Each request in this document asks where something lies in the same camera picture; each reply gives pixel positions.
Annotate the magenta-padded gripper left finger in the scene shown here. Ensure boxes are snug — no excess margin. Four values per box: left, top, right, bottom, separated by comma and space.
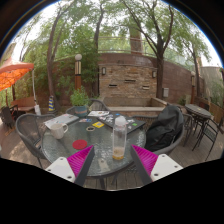
45, 144, 96, 187

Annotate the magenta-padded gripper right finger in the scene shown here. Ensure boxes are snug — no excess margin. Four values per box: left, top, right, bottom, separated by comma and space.
129, 144, 184, 186

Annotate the clear plastic bottle white cap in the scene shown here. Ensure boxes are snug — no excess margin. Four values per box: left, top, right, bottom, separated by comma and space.
111, 115, 128, 160

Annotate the flat round red coaster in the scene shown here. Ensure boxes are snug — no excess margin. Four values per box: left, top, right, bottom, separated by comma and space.
72, 139, 88, 151

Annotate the white ribbed mug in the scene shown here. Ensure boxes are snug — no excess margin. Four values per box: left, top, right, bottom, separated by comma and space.
49, 122, 70, 140

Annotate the silver laptop with stickers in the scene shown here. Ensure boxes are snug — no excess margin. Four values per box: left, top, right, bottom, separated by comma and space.
43, 113, 80, 129

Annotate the dark metal chair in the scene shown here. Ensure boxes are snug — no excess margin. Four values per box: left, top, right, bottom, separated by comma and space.
182, 113, 196, 138

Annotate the dark laptop with stickers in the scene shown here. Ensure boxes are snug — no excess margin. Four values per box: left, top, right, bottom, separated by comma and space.
98, 112, 147, 134

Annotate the yellow card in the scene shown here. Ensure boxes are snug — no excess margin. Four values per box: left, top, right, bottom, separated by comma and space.
92, 121, 106, 129

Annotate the blue yellow striped cone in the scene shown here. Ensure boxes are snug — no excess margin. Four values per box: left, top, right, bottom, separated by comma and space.
47, 95, 56, 113

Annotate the dark round side table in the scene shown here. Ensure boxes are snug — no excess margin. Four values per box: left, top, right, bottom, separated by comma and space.
184, 103, 214, 149

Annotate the white booklet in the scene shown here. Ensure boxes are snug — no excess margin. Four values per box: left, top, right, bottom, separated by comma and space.
87, 110, 110, 118

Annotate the green plant in blue pot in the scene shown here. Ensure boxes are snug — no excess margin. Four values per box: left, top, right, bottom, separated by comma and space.
69, 86, 92, 118

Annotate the wooden bench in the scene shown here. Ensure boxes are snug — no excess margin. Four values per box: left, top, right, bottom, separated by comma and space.
9, 96, 37, 113

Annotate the dark patio chair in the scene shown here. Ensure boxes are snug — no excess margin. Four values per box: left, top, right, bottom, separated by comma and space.
0, 104, 19, 129

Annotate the orange patio umbrella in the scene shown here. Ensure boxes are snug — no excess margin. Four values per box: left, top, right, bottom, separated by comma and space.
0, 57, 35, 93

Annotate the brown globe lamp post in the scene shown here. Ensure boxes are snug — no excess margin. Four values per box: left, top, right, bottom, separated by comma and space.
189, 70, 197, 104

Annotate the striped globe lamp post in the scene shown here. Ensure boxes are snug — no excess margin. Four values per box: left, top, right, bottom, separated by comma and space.
73, 53, 83, 91

